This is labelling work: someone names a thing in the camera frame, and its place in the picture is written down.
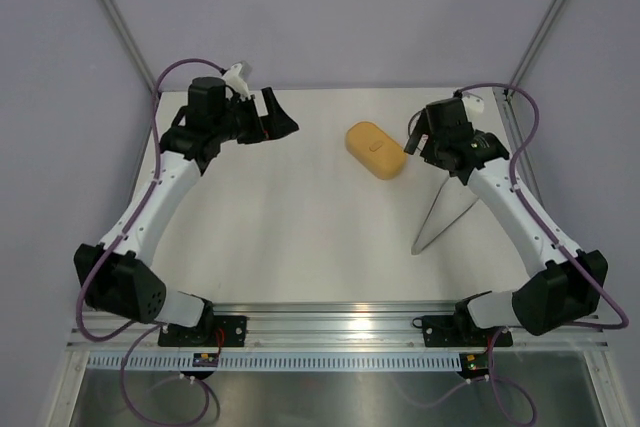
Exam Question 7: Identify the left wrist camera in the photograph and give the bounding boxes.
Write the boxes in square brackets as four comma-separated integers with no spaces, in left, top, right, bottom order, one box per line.
[222,61,251,99]

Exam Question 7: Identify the reflective metal front panel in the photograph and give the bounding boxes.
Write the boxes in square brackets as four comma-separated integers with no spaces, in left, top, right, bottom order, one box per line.
[69,351,606,427]

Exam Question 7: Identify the yellow lunch box lid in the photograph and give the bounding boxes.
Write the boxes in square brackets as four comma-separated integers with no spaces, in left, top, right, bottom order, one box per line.
[345,121,407,180]

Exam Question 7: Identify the yellow lunch box base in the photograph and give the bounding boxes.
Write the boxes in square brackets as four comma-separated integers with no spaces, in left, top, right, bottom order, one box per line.
[347,142,407,180]

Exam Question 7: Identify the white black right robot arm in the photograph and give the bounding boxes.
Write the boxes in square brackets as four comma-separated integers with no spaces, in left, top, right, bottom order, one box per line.
[404,97,608,343]

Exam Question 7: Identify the left aluminium corner post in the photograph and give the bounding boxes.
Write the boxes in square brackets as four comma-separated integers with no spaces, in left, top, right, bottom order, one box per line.
[96,0,156,94]

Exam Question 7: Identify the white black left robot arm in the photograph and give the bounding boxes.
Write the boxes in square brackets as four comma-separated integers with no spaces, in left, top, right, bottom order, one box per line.
[73,77,299,345]

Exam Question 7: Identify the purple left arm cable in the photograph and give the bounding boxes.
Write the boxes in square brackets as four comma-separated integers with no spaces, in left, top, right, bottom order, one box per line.
[74,57,226,421]

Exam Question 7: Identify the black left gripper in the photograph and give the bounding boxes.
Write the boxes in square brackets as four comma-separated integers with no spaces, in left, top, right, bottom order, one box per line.
[212,87,297,145]

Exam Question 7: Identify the stainless steel food tongs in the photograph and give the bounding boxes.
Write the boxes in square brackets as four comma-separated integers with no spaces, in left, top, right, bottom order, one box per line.
[411,178,478,256]

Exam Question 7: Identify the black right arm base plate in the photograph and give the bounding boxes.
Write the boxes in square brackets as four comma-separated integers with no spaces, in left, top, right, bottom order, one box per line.
[411,314,498,348]

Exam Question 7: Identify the right aluminium corner post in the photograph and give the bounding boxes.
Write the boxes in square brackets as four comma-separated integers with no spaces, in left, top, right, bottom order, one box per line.
[510,0,570,86]

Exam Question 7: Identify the slotted white cable duct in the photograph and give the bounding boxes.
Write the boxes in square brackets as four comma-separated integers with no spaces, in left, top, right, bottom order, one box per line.
[87,351,462,372]

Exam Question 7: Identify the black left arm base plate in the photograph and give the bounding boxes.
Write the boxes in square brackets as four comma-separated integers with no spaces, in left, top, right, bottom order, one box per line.
[158,314,248,348]

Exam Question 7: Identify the aluminium corner post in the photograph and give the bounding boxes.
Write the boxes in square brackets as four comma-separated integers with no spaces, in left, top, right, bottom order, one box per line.
[510,0,570,86]
[96,0,156,94]

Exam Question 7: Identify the aluminium rail frame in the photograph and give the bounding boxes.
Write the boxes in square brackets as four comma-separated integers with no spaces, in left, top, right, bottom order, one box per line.
[66,301,609,353]

